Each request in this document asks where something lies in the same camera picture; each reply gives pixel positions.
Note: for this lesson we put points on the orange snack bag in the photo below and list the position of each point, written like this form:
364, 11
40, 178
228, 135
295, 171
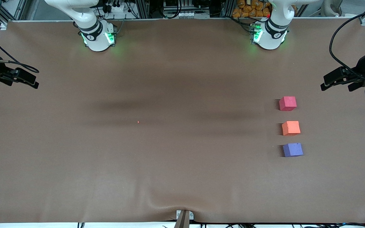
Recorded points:
250, 9

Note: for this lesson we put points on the purple foam block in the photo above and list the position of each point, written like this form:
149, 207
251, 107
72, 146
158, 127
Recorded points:
292, 150

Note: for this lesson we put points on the white connector row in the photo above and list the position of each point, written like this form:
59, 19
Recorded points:
184, 14

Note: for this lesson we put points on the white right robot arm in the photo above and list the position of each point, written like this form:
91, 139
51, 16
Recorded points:
97, 41

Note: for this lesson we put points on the red foam block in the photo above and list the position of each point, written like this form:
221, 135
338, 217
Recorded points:
287, 104

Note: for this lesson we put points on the orange foam block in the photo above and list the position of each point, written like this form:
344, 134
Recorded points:
291, 128

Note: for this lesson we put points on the grey metal clamp bracket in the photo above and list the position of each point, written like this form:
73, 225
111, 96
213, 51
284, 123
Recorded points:
191, 216

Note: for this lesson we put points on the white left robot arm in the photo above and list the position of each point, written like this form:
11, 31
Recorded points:
272, 38

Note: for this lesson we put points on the brown table mat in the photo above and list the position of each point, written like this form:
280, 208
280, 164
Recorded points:
182, 174

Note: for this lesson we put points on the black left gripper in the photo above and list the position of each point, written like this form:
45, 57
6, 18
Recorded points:
362, 68

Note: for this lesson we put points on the white power strip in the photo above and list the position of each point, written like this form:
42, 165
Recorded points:
116, 8

